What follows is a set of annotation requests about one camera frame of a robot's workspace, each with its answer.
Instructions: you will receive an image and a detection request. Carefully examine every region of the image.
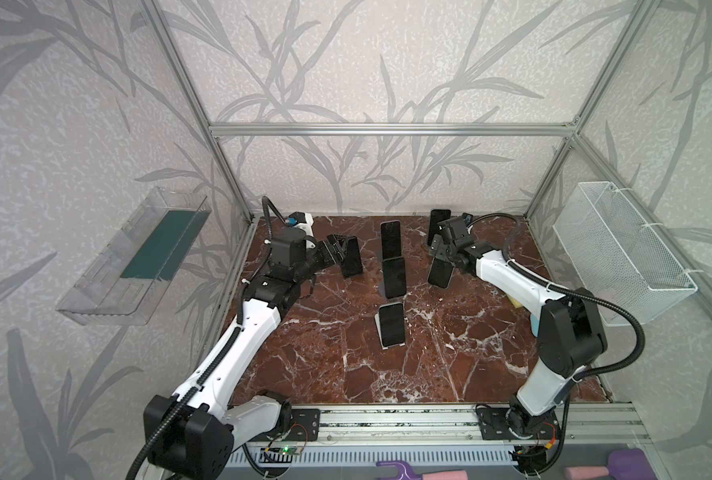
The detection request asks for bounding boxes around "clear acrylic wall shelf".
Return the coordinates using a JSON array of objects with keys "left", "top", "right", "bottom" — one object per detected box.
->
[{"left": 57, "top": 187, "right": 212, "bottom": 326}]

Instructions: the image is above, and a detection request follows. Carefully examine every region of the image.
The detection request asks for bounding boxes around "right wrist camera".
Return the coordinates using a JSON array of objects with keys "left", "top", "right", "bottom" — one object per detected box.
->
[{"left": 438, "top": 214, "right": 473, "bottom": 244}]

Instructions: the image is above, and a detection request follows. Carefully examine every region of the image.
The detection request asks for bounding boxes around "white wire mesh basket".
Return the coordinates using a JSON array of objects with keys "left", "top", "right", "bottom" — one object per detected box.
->
[{"left": 553, "top": 181, "right": 698, "bottom": 324}]

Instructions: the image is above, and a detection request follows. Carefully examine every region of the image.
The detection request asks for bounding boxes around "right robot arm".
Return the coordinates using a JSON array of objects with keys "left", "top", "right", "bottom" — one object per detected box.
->
[{"left": 428, "top": 230, "right": 646, "bottom": 439}]

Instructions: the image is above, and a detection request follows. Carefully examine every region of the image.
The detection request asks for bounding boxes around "black phone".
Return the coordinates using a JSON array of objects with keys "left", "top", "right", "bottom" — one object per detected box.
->
[
  {"left": 382, "top": 257, "right": 407, "bottom": 299},
  {"left": 340, "top": 236, "right": 363, "bottom": 279}
]

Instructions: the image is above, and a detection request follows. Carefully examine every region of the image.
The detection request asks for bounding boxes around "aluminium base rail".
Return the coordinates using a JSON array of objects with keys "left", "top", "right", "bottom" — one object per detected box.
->
[{"left": 235, "top": 403, "right": 648, "bottom": 466}]

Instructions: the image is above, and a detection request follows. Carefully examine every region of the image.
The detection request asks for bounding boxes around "pink-edged phone back centre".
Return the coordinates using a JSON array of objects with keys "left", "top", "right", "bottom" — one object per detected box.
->
[{"left": 380, "top": 220, "right": 402, "bottom": 260}]

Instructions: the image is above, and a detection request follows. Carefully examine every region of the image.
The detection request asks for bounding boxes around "purple plastic tool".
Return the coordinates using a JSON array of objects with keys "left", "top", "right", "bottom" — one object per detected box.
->
[{"left": 376, "top": 461, "right": 469, "bottom": 480}]

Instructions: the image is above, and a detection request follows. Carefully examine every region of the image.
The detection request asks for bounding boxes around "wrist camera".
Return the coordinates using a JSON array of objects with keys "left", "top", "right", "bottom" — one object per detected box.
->
[
  {"left": 270, "top": 227, "right": 307, "bottom": 269},
  {"left": 438, "top": 214, "right": 473, "bottom": 244}
]

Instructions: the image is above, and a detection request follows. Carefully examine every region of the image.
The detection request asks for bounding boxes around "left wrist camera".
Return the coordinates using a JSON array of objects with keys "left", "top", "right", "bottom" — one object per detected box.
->
[{"left": 270, "top": 227, "right": 307, "bottom": 269}]

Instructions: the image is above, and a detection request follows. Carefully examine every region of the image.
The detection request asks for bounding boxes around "teal phone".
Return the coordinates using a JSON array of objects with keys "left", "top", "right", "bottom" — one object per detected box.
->
[{"left": 376, "top": 302, "right": 406, "bottom": 349}]

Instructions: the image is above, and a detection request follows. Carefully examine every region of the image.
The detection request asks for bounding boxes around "purple pink scoop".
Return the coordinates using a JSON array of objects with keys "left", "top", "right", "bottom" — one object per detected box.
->
[{"left": 564, "top": 448, "right": 657, "bottom": 480}]

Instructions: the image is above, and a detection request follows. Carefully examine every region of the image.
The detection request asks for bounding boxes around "white folding phone stand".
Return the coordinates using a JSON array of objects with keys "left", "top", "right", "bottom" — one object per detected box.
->
[{"left": 374, "top": 313, "right": 406, "bottom": 350}]

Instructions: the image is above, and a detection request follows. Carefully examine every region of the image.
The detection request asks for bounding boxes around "white-edged phone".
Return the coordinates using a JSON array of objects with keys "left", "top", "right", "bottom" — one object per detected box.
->
[{"left": 427, "top": 256, "right": 455, "bottom": 289}]

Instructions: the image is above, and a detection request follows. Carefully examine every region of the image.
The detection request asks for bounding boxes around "yellow sponge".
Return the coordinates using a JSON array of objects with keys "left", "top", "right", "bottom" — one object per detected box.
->
[{"left": 508, "top": 296, "right": 523, "bottom": 308}]

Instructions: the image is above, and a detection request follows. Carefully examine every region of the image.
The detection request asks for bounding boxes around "dark phone back right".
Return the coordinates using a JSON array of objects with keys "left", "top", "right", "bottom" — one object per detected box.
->
[{"left": 427, "top": 209, "right": 451, "bottom": 247}]

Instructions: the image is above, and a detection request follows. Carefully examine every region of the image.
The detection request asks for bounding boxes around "light blue sponge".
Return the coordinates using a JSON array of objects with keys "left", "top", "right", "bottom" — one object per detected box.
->
[{"left": 530, "top": 314, "right": 540, "bottom": 338}]

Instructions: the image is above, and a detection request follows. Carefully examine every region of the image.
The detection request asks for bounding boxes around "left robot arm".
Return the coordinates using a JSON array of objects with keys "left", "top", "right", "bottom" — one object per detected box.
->
[{"left": 127, "top": 227, "right": 348, "bottom": 479}]

